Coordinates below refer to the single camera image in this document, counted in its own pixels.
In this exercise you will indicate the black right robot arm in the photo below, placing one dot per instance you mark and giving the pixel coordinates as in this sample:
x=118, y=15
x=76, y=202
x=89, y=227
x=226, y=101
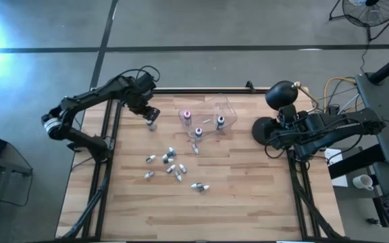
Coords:
x=333, y=123

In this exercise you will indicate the white paper sheet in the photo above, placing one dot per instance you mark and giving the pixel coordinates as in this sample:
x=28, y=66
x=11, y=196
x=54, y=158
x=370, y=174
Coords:
x=341, y=180

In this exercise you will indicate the small green food coloring bottle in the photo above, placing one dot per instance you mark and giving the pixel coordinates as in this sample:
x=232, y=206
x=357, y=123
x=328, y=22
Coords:
x=204, y=188

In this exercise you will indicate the clear plastic bin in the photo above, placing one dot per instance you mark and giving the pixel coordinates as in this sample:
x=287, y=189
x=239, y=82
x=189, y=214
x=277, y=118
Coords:
x=211, y=108

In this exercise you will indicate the black aluminium frame strut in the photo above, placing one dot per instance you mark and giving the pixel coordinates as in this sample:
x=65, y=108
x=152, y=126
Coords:
x=302, y=202
x=100, y=202

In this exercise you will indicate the white mug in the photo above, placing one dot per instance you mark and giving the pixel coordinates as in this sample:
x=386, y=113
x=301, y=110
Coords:
x=361, y=182

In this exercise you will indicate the black table edge rail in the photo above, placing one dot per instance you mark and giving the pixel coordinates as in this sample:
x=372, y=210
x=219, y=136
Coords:
x=214, y=90

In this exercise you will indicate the black floor fan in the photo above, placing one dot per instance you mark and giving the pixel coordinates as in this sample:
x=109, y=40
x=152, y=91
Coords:
x=366, y=13

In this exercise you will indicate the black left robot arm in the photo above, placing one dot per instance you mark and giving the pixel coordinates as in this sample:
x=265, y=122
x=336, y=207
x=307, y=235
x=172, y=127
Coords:
x=79, y=101

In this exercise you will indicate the large blue food coloring bottle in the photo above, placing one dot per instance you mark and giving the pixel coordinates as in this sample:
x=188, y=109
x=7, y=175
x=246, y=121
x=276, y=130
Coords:
x=151, y=126

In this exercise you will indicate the black desk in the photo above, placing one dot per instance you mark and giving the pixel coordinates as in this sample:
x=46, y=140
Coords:
x=383, y=101

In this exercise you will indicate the small teal food coloring bottle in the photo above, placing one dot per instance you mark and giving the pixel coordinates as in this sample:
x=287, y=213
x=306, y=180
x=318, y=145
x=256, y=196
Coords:
x=172, y=152

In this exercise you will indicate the small dark food coloring bottle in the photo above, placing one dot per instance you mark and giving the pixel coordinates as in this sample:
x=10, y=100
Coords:
x=150, y=158
x=196, y=185

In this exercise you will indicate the black rail clamp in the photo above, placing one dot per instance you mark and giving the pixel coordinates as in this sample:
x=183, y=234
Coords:
x=250, y=87

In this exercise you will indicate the large black food coloring bottle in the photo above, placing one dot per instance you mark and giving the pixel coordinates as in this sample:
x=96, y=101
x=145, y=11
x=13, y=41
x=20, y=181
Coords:
x=220, y=122

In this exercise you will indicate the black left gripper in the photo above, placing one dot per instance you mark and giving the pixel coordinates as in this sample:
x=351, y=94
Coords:
x=140, y=99

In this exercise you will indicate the small pale food coloring bottle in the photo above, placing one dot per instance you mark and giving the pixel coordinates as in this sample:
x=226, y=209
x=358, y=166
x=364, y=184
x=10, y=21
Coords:
x=206, y=121

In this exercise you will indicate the large purple food coloring bottle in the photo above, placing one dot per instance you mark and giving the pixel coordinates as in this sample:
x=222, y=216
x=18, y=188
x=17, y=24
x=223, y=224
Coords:
x=198, y=132

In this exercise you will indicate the large red food coloring bottle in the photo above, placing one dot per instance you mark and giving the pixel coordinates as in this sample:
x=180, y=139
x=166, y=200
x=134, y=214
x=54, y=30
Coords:
x=187, y=118

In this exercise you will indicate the small olive food coloring bottle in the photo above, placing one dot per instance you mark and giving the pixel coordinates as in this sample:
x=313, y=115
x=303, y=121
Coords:
x=178, y=176

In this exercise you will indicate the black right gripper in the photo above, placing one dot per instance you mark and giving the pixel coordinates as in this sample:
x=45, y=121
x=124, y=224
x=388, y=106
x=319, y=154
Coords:
x=290, y=119

